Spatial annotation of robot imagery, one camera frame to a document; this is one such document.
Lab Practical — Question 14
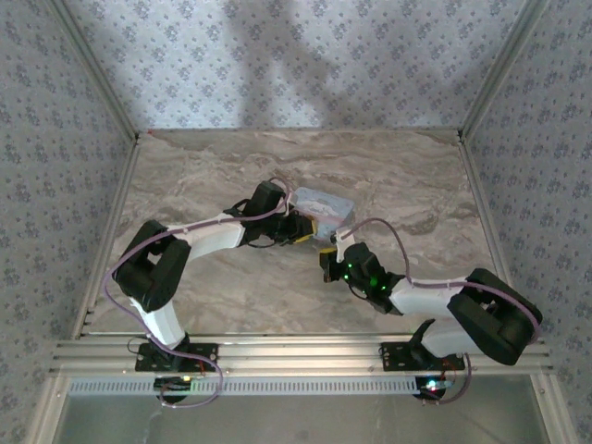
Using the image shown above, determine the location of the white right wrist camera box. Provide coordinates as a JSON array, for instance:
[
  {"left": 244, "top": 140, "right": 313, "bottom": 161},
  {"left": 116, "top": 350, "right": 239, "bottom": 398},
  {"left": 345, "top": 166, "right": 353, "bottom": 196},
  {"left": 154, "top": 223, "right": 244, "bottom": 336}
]
[{"left": 334, "top": 226, "right": 358, "bottom": 260}]

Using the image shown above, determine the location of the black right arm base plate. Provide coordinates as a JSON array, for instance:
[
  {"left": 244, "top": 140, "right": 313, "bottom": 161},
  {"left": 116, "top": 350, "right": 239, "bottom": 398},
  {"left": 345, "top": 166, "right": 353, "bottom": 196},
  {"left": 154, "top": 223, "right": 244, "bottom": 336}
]
[{"left": 378, "top": 341, "right": 466, "bottom": 373}]

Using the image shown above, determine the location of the aluminium table side rail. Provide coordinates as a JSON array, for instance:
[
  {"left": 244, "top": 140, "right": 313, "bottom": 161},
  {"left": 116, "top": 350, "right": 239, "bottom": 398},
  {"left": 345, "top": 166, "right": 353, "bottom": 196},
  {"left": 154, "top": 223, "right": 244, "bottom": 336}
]
[
  {"left": 72, "top": 133, "right": 142, "bottom": 339},
  {"left": 455, "top": 131, "right": 529, "bottom": 337}
]

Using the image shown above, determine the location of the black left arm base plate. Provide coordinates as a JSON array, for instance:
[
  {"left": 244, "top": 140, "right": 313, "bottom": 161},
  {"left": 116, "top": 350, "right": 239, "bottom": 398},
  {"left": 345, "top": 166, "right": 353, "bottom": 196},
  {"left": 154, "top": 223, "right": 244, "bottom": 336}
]
[{"left": 134, "top": 342, "right": 220, "bottom": 374}]

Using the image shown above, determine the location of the aluminium frame post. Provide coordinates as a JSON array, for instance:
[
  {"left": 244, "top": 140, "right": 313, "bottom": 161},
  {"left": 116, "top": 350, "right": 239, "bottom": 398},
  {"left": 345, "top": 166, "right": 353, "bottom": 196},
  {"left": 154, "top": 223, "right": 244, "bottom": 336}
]
[
  {"left": 45, "top": 0, "right": 142, "bottom": 142},
  {"left": 456, "top": 0, "right": 549, "bottom": 142}
]

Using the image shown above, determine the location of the aluminium mounting rail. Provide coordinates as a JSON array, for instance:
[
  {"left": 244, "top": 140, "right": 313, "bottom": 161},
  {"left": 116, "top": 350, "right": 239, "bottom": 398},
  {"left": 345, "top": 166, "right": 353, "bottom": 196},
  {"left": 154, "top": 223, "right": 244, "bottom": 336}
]
[{"left": 49, "top": 336, "right": 554, "bottom": 376}]

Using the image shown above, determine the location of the grey slotted cable duct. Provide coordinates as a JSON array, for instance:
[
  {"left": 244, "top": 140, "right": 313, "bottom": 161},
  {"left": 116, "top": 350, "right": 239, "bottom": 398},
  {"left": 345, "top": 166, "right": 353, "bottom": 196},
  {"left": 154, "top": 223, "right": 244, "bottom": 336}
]
[{"left": 68, "top": 375, "right": 418, "bottom": 398}]

